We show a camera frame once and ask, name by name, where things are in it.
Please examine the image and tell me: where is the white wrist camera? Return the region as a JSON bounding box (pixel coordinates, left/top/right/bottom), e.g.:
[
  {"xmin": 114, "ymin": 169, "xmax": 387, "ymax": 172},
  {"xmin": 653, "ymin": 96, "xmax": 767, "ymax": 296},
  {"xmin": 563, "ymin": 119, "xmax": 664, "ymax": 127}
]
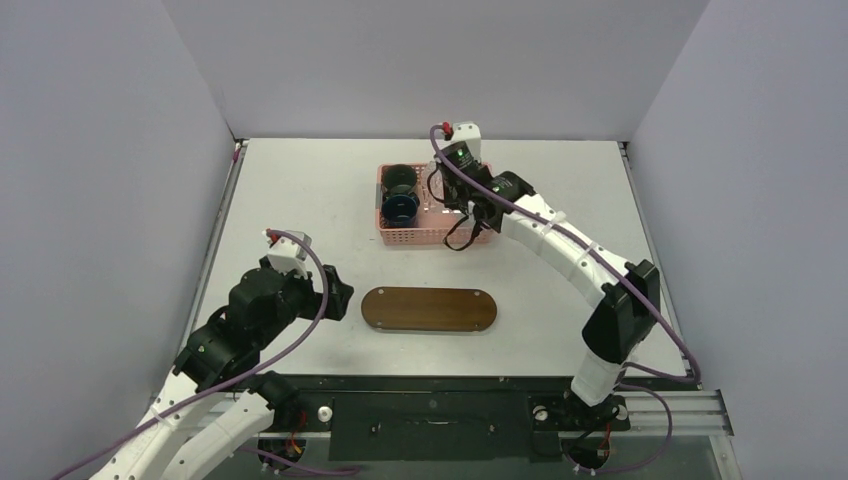
[
  {"xmin": 265, "ymin": 229, "xmax": 308, "ymax": 278},
  {"xmin": 441, "ymin": 121, "xmax": 482, "ymax": 145}
]

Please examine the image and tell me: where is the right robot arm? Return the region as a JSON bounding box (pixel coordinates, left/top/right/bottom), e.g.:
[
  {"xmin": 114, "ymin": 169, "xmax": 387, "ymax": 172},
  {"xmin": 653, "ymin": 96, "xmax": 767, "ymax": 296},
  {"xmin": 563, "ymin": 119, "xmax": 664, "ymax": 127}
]
[{"xmin": 435, "ymin": 141, "xmax": 659, "ymax": 427}]

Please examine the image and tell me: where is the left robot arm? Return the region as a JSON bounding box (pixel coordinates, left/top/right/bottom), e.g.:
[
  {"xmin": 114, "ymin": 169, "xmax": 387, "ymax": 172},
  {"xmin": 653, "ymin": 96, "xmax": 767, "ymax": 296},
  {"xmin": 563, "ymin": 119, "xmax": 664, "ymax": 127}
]
[{"xmin": 94, "ymin": 261, "xmax": 354, "ymax": 479}]

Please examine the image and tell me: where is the brown oval wooden tray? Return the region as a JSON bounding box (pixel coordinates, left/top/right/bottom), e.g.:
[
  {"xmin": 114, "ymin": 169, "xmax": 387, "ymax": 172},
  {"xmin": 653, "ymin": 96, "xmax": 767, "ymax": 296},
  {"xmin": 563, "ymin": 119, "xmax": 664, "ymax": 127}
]
[{"xmin": 361, "ymin": 286, "xmax": 498, "ymax": 333}]

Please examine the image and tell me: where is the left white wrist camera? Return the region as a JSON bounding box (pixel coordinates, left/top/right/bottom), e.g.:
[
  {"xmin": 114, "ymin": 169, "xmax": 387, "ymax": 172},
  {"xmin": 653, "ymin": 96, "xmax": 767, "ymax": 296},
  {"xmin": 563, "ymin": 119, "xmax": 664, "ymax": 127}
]
[{"xmin": 265, "ymin": 229, "xmax": 308, "ymax": 278}]

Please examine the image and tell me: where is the pink perforated plastic basket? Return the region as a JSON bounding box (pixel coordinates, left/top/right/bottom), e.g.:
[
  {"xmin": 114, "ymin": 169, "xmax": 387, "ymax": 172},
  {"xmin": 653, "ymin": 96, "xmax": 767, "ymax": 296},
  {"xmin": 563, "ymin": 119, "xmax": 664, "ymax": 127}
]
[{"xmin": 375, "ymin": 162, "xmax": 472, "ymax": 248}]

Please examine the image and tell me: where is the dark green mug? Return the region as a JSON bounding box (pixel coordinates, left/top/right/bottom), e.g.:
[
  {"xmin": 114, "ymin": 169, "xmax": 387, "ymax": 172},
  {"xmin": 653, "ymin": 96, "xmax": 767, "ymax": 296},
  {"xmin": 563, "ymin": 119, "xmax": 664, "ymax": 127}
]
[{"xmin": 381, "ymin": 164, "xmax": 418, "ymax": 196}]

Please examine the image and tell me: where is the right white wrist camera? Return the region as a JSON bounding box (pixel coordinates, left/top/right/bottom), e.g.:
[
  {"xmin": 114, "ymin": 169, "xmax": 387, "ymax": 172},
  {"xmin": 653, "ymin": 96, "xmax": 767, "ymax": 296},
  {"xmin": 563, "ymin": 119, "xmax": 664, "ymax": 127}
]
[{"xmin": 441, "ymin": 121, "xmax": 482, "ymax": 145}]

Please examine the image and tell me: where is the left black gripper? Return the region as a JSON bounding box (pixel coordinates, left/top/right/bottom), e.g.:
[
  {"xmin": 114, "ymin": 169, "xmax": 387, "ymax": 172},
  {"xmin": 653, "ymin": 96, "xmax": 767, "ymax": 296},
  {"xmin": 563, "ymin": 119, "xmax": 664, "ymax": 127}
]
[{"xmin": 256, "ymin": 263, "xmax": 352, "ymax": 348}]

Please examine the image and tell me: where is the aluminium rail frame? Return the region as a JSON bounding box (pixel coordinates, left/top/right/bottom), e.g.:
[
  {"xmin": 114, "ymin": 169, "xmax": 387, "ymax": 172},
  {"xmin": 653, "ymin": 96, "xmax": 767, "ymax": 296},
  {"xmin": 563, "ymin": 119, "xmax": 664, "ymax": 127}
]
[{"xmin": 623, "ymin": 390, "xmax": 734, "ymax": 437}]

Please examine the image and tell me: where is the dark blue mug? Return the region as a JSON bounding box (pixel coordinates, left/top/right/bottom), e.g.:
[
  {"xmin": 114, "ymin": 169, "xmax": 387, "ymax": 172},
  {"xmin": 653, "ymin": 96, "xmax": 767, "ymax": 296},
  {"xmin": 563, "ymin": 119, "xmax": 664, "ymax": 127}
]
[{"xmin": 380, "ymin": 195, "xmax": 419, "ymax": 228}]

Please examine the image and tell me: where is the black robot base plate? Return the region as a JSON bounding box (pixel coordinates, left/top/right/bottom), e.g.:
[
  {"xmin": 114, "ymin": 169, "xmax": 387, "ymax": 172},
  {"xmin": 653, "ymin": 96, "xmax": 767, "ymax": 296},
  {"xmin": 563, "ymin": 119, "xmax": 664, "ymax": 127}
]
[{"xmin": 218, "ymin": 374, "xmax": 631, "ymax": 464}]

